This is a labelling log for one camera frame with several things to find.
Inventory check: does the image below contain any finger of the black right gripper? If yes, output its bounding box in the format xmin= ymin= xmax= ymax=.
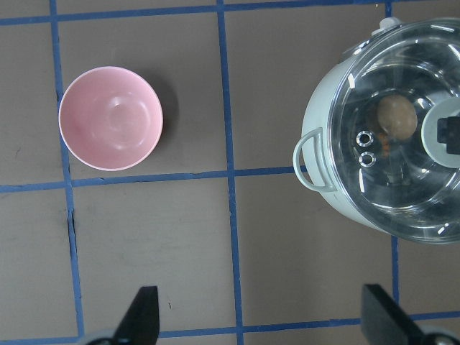
xmin=437 ymin=116 xmax=460 ymax=155

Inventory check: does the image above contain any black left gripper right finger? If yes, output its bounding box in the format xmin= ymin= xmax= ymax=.
xmin=361 ymin=284 xmax=424 ymax=345

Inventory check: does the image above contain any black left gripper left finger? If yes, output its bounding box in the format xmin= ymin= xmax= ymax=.
xmin=111 ymin=286 xmax=160 ymax=345

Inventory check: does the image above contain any beige egg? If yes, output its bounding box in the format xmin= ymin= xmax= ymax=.
xmin=377 ymin=94 xmax=418 ymax=140

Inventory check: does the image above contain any glass pot lid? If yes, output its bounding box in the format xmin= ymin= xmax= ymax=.
xmin=329 ymin=17 xmax=460 ymax=245

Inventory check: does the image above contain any pale green cooking pot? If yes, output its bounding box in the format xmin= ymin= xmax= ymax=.
xmin=292 ymin=17 xmax=460 ymax=245

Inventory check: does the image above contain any pink bowl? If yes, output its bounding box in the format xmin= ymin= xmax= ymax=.
xmin=58 ymin=66 xmax=163 ymax=171

